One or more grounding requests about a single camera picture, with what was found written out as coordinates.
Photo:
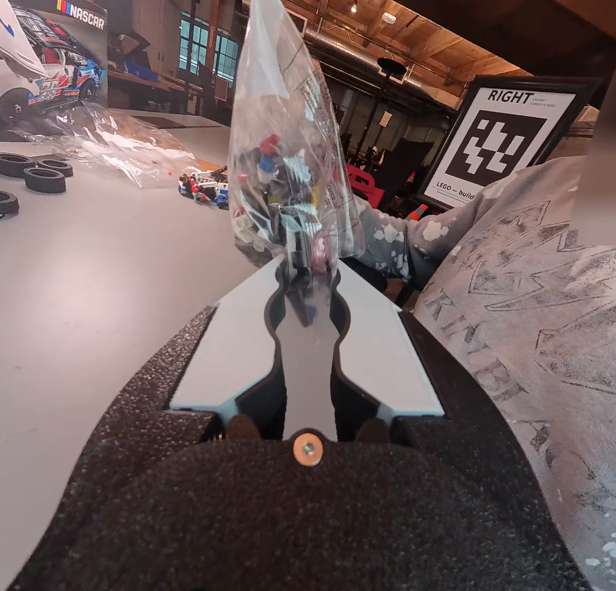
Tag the grey desk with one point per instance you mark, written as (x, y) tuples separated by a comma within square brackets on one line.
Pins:
[(197, 134), (96, 288)]

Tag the red fabric bag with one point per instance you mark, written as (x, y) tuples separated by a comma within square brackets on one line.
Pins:
[(368, 186)]

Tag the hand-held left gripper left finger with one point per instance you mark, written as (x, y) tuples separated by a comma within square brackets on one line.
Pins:
[(226, 355)]

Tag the window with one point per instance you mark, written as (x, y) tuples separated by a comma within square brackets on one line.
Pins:
[(192, 42)]

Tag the person's right forearm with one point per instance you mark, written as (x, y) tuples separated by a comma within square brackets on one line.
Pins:
[(399, 235)]

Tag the blue white toy race car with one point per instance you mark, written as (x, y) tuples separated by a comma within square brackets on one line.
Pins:
[(202, 186)]

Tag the toy car box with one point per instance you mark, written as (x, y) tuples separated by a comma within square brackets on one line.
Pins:
[(72, 37)]

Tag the crumpled empty clear plastic bag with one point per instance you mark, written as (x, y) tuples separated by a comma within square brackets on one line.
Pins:
[(120, 138)]

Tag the clear bag of mixed parts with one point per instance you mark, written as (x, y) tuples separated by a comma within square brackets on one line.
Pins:
[(288, 119)]

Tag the black framed marker sign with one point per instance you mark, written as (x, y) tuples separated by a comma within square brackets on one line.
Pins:
[(553, 107)]

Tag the blue storage bin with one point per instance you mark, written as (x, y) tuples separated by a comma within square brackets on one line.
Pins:
[(142, 72)]

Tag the orange traffic cone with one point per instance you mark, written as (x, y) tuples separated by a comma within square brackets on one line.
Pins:
[(419, 213)]

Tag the person's bleached grey hoodie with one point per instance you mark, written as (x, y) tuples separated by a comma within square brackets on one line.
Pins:
[(529, 360)]

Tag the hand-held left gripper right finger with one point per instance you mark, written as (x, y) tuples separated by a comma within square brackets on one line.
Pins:
[(385, 355)]

